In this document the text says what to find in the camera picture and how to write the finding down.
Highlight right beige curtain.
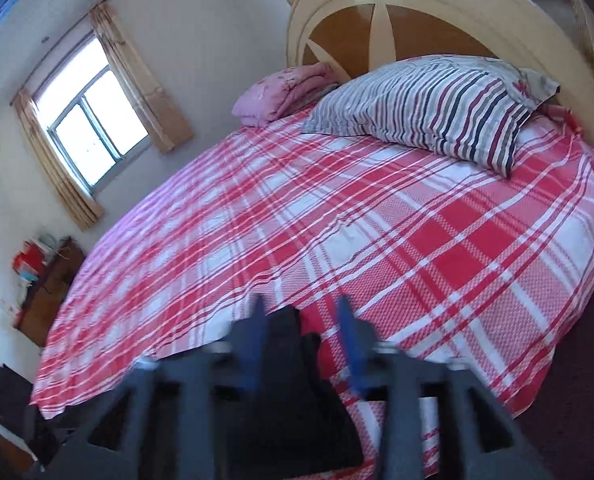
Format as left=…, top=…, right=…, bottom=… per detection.
left=88, top=2, right=194, bottom=153

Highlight folded pink blanket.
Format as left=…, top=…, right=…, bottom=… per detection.
left=232, top=63, right=339, bottom=127

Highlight red plaid bed sheet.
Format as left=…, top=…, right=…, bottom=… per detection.
left=30, top=113, right=594, bottom=479

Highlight black bag on floor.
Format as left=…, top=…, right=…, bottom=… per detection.
left=0, top=364, right=32, bottom=438

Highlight beige curtain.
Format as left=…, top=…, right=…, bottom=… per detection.
left=88, top=2, right=194, bottom=153
left=11, top=88, right=104, bottom=231

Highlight red gift bag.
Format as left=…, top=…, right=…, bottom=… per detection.
left=12, top=240, right=50, bottom=281

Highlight brown wooden desk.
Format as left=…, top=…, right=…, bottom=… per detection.
left=13, top=236, right=84, bottom=348

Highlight left beige curtain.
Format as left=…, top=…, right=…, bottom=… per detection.
left=11, top=88, right=104, bottom=231

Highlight window with metal frame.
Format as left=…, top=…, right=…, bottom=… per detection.
left=34, top=34, right=149, bottom=193

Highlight black pants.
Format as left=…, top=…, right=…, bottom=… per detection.
left=24, top=307, right=364, bottom=479

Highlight cream and wood headboard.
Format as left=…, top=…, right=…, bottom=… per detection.
left=286, top=0, right=594, bottom=146

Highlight striped pillow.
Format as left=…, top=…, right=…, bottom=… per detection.
left=303, top=54, right=560, bottom=178

